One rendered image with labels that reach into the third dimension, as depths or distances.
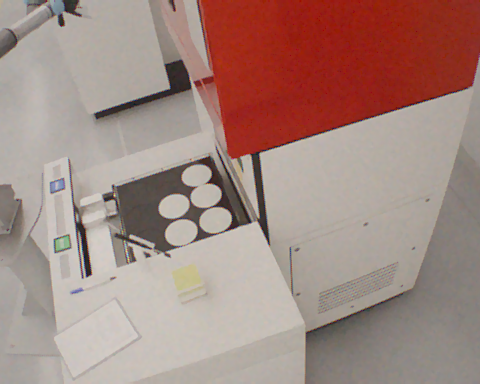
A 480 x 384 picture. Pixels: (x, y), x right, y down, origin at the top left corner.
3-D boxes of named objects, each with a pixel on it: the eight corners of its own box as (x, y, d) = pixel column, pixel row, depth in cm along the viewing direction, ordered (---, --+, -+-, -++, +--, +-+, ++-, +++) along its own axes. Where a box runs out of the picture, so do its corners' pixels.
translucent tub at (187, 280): (200, 274, 125) (195, 260, 120) (209, 296, 120) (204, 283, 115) (174, 284, 124) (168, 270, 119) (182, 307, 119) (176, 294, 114)
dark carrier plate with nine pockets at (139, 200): (210, 156, 165) (210, 155, 165) (242, 229, 142) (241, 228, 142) (116, 187, 161) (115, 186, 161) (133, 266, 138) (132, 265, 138)
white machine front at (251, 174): (200, 100, 200) (183, 17, 170) (269, 247, 146) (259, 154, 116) (193, 102, 199) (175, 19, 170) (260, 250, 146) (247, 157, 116)
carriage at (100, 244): (105, 201, 163) (103, 196, 161) (122, 286, 139) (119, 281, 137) (84, 208, 162) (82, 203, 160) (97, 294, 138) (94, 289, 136)
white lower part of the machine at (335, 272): (338, 181, 269) (343, 60, 208) (411, 296, 215) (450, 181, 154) (221, 220, 261) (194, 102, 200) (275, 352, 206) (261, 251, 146)
